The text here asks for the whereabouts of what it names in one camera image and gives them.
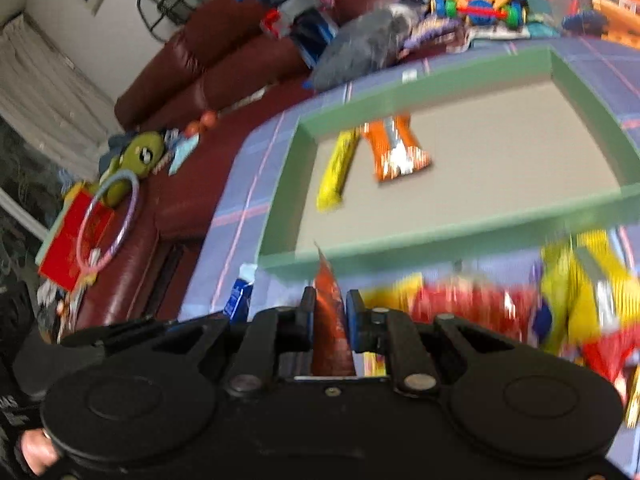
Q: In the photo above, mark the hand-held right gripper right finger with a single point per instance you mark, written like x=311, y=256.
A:
x=355, y=312

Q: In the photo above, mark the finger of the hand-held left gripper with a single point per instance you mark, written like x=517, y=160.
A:
x=115, y=332

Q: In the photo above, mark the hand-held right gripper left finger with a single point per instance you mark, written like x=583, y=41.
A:
x=307, y=310

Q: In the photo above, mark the red orange snack packet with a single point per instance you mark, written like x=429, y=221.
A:
x=328, y=325

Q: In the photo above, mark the yellow snack bar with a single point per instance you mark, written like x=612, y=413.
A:
x=336, y=172

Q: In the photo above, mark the pile of colourful snack packets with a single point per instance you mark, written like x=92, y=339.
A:
x=500, y=305

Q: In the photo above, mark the green cardboard box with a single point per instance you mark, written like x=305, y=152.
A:
x=450, y=160

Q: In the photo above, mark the person's left hand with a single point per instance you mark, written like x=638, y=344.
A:
x=35, y=452

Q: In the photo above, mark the blue white snack packet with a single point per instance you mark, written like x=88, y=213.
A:
x=239, y=297

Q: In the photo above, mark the red flat box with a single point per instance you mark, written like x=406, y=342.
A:
x=70, y=245

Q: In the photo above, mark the purple checked blanket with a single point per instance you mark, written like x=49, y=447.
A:
x=250, y=200

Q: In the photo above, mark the green plush toy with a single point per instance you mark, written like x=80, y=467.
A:
x=137, y=155

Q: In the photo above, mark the light blue card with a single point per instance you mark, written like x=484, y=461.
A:
x=182, y=155

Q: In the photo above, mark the orange wooden beads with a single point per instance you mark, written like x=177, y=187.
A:
x=207, y=121

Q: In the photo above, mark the white curtain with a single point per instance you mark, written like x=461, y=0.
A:
x=45, y=95

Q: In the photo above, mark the dark red leather sofa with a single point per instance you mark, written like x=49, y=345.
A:
x=210, y=75

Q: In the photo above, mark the grey plastic bag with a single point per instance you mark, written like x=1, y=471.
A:
x=360, y=45

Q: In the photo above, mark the purple patterned packet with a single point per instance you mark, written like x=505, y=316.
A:
x=435, y=32

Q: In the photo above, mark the red orange plastic toy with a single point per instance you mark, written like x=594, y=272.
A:
x=612, y=5

